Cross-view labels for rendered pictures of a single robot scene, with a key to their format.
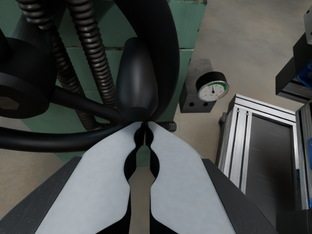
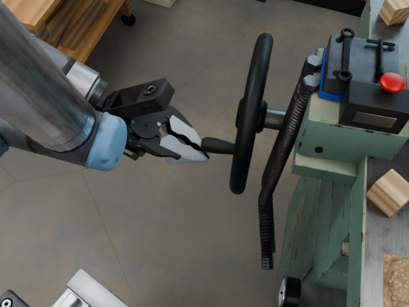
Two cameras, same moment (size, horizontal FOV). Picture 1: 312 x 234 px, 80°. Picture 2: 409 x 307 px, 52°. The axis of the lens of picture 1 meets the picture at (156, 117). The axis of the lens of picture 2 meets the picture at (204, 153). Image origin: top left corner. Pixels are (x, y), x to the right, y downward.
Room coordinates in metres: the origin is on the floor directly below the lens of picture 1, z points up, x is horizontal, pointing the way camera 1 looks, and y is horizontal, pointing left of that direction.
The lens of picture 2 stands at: (0.21, -0.32, 1.43)
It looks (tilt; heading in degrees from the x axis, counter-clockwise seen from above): 59 degrees down; 114
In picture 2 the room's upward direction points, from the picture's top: straight up
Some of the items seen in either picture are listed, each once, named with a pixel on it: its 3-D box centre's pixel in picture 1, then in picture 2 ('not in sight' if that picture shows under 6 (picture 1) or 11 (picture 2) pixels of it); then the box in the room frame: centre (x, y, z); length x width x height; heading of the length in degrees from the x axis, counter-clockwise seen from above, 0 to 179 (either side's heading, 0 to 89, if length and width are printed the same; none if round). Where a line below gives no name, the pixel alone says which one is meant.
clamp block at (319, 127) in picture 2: not in sight; (350, 108); (0.25, 0.12, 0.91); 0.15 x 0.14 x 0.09; 101
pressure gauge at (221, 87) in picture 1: (209, 88); (290, 296); (0.28, -0.10, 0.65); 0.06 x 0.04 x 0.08; 101
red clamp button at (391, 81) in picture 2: not in sight; (392, 82); (0.28, 0.09, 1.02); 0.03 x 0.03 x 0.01
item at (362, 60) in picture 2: not in sight; (364, 78); (0.25, 0.12, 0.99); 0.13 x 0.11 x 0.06; 101
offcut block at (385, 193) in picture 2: not in sight; (391, 193); (0.33, 0.00, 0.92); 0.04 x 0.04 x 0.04; 61
